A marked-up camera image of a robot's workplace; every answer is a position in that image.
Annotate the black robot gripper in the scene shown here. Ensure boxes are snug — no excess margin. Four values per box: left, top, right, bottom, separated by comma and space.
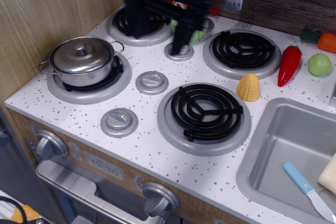
124, 0, 211, 55

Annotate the steel pot lid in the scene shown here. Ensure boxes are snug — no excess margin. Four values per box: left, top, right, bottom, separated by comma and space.
50, 37, 114, 74

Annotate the small steel pot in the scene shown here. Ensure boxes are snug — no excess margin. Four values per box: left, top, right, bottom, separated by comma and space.
38, 36, 124, 87

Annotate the back left stove burner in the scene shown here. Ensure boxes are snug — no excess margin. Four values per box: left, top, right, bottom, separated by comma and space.
107, 6, 173, 47

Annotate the stove burner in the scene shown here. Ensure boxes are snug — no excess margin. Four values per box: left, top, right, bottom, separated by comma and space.
157, 83, 251, 156
47, 54, 131, 104
203, 29, 281, 80
107, 6, 173, 47

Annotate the green toy cabbage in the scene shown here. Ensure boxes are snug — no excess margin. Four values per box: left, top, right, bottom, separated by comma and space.
171, 20, 208, 42

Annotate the grey stovetop knob back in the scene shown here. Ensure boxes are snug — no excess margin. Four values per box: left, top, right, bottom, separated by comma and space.
164, 42, 194, 61

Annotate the grey stovetop knob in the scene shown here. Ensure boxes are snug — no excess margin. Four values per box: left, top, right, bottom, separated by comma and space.
135, 71, 169, 95
100, 108, 139, 138
164, 42, 194, 61

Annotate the red toy ketchup bottle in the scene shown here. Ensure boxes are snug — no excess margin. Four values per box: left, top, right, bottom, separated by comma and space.
167, 0, 219, 16

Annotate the grey stovetop knob middle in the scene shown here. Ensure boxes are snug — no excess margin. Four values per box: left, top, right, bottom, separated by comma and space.
135, 71, 169, 95

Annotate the back right stove burner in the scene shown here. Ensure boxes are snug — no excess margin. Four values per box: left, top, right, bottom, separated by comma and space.
203, 29, 281, 80

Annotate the front left stove burner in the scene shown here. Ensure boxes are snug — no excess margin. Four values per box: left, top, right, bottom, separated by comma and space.
47, 54, 131, 104

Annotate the front right stove burner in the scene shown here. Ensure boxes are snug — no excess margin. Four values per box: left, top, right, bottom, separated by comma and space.
157, 83, 251, 156

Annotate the grey stovetop knob front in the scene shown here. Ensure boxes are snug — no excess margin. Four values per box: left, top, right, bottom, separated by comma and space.
100, 108, 139, 138

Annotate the yellow toy corn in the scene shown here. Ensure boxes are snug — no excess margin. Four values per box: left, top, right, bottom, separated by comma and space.
236, 73, 260, 102

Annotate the red toy chili pepper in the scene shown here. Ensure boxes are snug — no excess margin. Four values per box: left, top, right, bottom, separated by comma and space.
277, 46, 302, 87

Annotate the green toy apple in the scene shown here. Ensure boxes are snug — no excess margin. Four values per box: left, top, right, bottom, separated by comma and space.
308, 54, 334, 76

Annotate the left oven knob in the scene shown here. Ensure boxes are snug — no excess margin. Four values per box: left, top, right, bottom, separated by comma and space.
36, 130, 68, 161

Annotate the oven knob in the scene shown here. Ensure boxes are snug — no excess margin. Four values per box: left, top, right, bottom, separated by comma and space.
36, 130, 68, 161
142, 182, 180, 217

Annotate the orange toy carrot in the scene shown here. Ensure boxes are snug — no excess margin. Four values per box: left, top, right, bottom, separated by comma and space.
300, 27, 335, 53

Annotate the grey toy sink basin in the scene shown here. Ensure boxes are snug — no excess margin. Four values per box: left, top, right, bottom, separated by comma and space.
236, 98, 335, 223

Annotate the right oven knob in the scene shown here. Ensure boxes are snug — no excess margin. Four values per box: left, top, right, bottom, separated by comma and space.
142, 182, 180, 217

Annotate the grey faucet base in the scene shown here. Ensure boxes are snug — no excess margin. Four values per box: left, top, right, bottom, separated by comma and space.
329, 84, 336, 108

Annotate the cream toy butter block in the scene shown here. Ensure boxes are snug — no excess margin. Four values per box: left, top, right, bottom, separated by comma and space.
318, 154, 336, 194

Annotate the yellow toy on floor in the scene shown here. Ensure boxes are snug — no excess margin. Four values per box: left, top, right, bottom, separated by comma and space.
10, 205, 39, 223

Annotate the grey oven door handle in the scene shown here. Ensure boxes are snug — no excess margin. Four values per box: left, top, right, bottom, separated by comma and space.
36, 161, 165, 223

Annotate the black cable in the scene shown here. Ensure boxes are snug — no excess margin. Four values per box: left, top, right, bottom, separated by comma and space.
0, 195, 29, 224

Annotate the blue handled toy knife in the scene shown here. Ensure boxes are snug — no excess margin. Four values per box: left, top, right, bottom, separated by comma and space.
283, 162, 335, 223

